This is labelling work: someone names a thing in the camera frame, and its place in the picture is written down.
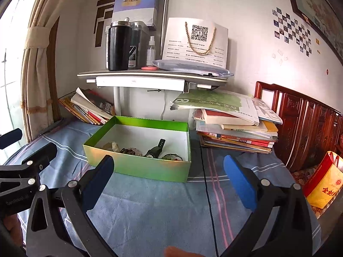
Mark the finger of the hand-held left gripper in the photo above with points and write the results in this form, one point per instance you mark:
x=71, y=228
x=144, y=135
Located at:
x=12, y=136
x=40, y=152

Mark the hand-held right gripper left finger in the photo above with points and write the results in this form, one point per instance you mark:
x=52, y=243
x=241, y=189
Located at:
x=100, y=182

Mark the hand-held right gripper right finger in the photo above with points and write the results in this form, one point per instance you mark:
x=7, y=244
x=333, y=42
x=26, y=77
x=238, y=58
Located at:
x=239, y=184

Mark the green cardboard box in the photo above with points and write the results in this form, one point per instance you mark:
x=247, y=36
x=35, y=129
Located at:
x=139, y=168

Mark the black wristwatch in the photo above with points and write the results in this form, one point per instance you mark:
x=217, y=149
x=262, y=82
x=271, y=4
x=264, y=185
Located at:
x=154, y=151

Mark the person's left hand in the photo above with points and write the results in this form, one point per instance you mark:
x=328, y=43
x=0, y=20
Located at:
x=12, y=226

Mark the person's right hand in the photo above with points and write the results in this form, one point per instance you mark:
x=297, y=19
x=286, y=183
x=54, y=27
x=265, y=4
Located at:
x=178, y=253

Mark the tall stack of books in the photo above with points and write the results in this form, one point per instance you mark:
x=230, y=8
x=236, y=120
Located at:
x=235, y=133

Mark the beige curtain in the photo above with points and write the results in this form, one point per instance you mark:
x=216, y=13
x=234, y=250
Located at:
x=37, y=85

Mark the small pile of books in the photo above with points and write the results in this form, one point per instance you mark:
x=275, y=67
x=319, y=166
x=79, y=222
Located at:
x=88, y=109

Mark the blue striped bed sheet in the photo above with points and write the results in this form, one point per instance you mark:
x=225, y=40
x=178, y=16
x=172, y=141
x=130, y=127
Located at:
x=160, y=206

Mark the window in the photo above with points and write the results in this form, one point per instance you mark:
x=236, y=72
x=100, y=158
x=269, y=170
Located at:
x=10, y=59

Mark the red and yellow bag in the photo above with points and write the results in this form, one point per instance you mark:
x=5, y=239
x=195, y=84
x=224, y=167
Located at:
x=325, y=184

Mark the carved wooden headboard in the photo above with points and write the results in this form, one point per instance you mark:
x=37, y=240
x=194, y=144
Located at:
x=302, y=123

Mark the white shelf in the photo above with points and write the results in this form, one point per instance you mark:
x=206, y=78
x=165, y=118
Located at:
x=139, y=83

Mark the flat pink round object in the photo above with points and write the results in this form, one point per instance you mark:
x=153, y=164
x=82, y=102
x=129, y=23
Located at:
x=149, y=68

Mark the clear blue plastic pouch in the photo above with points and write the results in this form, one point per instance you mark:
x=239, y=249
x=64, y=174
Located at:
x=187, y=67

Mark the black thermos flask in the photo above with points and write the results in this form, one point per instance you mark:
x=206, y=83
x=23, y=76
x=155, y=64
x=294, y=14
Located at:
x=119, y=48

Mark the small clear spray bottle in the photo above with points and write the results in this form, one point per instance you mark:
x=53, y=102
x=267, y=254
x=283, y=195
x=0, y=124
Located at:
x=151, y=55

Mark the grey plastic container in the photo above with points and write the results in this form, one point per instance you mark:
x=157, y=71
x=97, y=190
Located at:
x=140, y=48

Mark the white paper bag QR code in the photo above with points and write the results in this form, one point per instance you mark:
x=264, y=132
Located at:
x=174, y=48

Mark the printed building picture box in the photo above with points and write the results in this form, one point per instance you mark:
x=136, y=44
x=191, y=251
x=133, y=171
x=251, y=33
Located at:
x=136, y=2

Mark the grey metal pole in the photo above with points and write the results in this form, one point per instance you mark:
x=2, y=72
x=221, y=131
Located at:
x=166, y=5

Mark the brown wall decal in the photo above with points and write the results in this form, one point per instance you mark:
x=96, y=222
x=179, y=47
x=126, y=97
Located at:
x=100, y=18

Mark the group of small wall photos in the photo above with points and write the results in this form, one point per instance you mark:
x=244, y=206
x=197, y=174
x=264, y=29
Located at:
x=292, y=29

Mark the dark framed wall picture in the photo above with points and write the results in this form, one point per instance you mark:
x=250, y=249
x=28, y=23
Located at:
x=319, y=8

